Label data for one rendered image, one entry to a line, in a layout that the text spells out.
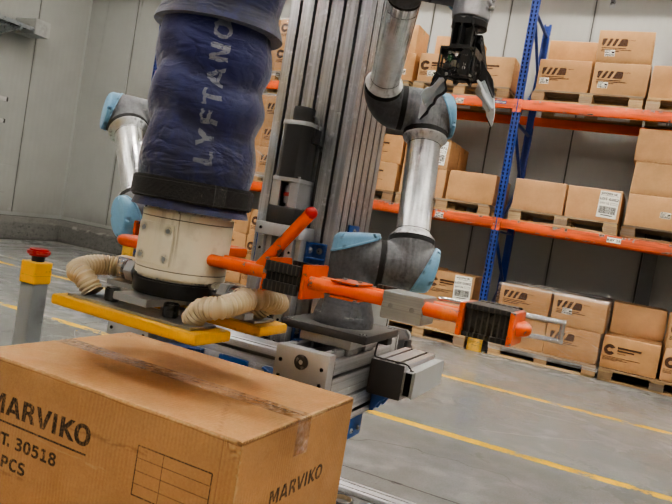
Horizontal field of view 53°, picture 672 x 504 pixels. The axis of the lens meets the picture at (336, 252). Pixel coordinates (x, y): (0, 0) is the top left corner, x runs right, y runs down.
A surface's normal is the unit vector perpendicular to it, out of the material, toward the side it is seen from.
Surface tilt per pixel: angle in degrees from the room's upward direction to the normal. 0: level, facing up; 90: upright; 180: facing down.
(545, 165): 90
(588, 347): 91
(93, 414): 90
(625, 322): 92
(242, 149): 75
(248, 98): 69
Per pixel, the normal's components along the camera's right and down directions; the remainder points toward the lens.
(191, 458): -0.44, -0.03
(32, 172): 0.90, 0.17
